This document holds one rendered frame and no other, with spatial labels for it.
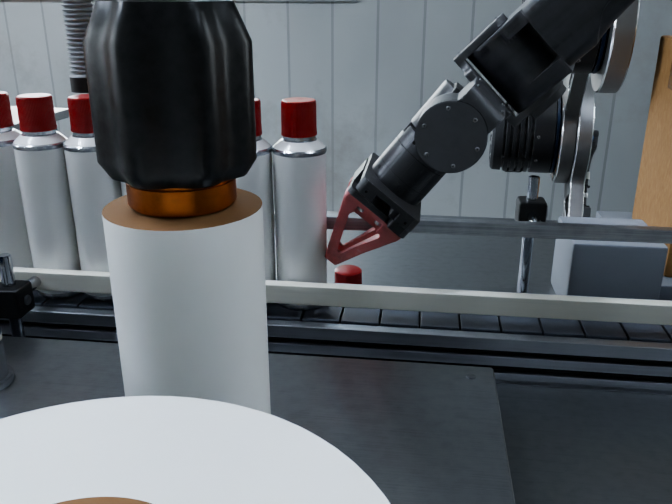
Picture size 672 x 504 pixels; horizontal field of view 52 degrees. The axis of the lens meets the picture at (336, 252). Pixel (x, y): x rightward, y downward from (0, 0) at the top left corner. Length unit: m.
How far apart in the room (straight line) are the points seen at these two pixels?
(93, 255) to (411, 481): 0.41
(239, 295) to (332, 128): 2.85
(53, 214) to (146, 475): 0.51
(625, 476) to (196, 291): 0.37
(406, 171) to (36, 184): 0.36
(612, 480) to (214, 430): 0.38
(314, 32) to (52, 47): 1.30
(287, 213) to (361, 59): 2.51
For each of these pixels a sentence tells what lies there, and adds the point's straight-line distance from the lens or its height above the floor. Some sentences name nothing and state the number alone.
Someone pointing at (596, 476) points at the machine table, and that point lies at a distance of 0.59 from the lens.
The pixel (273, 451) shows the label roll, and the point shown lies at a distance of 0.26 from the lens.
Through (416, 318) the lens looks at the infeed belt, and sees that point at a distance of 0.68.
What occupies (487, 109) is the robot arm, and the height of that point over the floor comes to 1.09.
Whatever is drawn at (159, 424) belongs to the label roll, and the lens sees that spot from 0.28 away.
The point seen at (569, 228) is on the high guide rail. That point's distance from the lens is 0.72.
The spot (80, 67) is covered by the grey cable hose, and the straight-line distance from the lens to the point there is 0.82.
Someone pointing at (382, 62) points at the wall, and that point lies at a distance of 3.13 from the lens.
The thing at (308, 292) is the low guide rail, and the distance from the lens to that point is 0.66.
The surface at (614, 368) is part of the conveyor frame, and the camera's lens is 0.69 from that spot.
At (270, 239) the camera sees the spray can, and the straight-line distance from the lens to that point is 0.68.
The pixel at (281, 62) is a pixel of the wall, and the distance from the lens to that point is 3.23.
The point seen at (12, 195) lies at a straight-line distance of 0.77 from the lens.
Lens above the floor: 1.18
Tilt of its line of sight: 21 degrees down
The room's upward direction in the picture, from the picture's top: straight up
